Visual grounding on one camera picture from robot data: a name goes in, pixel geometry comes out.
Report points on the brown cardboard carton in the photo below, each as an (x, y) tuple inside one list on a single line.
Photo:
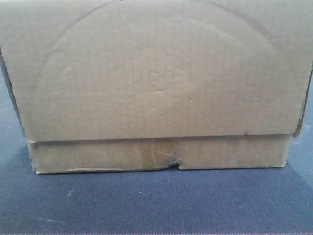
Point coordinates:
[(132, 85)]

